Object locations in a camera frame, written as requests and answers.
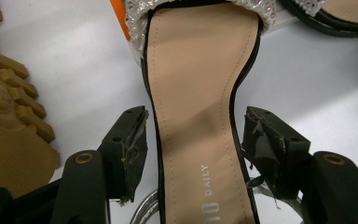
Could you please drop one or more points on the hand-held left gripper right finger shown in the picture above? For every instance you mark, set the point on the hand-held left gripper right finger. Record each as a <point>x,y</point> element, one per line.
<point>279,149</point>

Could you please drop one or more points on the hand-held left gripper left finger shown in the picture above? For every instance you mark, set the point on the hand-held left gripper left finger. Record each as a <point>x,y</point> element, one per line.
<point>127,149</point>

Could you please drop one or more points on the tan suede boot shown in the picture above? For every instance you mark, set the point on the tan suede boot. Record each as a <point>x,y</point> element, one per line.
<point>9,155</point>

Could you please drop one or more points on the white shoe rack orange posts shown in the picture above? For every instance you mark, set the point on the white shoe rack orange posts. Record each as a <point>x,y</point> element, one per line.
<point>120,15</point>

